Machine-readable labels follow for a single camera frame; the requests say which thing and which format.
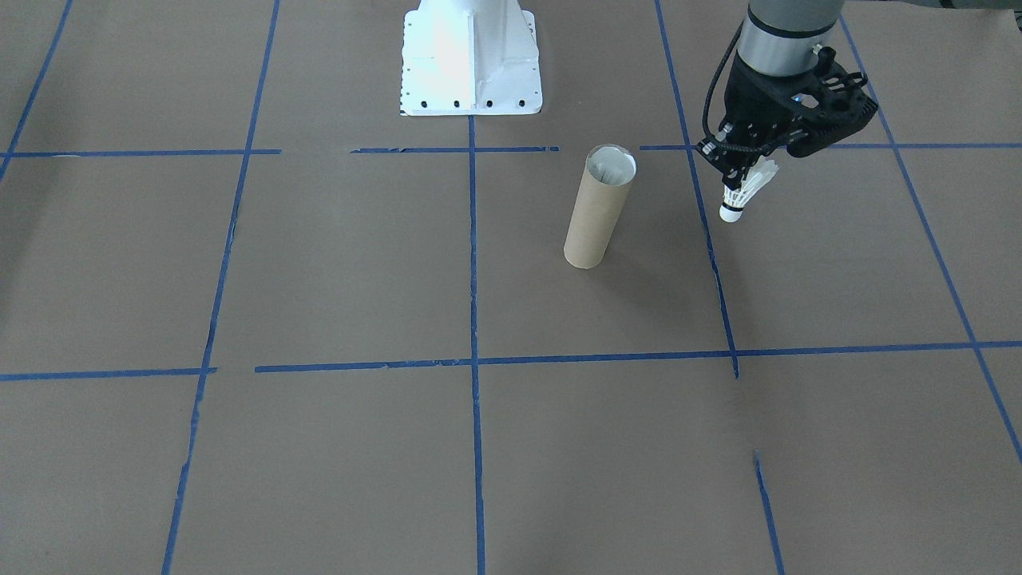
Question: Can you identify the white feather shuttlecock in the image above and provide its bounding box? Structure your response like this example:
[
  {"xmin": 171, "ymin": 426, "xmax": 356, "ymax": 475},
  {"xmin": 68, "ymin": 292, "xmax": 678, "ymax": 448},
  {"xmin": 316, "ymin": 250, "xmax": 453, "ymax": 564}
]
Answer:
[{"xmin": 719, "ymin": 157, "xmax": 780, "ymax": 224}]

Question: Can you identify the brown cardboard tube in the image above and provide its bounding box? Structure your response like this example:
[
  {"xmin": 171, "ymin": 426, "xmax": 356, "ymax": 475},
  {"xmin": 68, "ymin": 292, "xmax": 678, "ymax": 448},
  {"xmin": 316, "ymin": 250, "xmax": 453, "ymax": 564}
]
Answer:
[{"xmin": 563, "ymin": 144, "xmax": 638, "ymax": 270}]

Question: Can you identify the black braided cable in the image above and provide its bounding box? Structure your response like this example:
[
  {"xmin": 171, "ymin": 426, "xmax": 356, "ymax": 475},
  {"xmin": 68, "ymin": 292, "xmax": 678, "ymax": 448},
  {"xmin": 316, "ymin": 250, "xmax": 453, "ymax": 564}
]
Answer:
[{"xmin": 702, "ymin": 22, "xmax": 747, "ymax": 145}]

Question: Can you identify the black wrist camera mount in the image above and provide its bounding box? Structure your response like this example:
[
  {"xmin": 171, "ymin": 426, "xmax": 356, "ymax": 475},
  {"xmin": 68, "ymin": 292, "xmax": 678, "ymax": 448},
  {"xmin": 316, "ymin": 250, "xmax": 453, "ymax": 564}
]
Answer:
[{"xmin": 786, "ymin": 46, "xmax": 880, "ymax": 158}]

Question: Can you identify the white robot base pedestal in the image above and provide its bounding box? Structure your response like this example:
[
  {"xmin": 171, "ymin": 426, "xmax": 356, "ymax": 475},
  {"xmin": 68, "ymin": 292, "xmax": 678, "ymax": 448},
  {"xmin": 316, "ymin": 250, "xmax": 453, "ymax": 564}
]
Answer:
[{"xmin": 398, "ymin": 0, "xmax": 544, "ymax": 117}]

